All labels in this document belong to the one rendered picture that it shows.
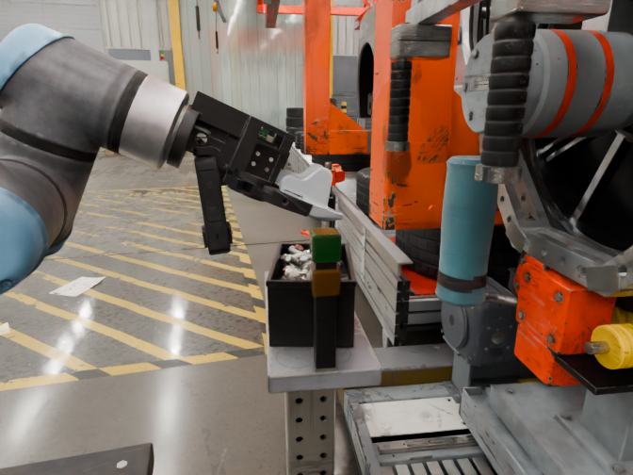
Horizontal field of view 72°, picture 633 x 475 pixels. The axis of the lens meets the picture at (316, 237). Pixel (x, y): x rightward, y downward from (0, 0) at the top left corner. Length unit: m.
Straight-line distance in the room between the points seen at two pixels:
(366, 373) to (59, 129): 0.50
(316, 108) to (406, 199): 1.95
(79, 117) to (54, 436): 1.06
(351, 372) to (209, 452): 0.64
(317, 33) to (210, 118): 2.56
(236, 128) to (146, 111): 0.09
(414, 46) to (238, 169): 0.41
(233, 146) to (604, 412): 0.79
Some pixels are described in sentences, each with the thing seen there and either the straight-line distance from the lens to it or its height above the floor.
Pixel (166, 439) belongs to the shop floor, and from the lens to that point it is 1.30.
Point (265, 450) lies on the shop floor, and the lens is 1.21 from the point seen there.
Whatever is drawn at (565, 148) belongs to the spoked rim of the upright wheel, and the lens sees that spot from 0.92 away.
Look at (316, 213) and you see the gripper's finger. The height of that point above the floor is 0.70.
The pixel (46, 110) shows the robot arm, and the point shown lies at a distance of 0.49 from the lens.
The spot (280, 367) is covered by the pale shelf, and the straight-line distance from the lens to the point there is 0.68.
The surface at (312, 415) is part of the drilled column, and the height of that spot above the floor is 0.22.
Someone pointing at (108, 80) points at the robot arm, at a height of 0.85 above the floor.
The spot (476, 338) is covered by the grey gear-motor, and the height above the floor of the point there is 0.31.
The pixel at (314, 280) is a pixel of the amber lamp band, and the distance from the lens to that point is 0.59.
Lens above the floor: 0.82
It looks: 16 degrees down
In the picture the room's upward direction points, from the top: straight up
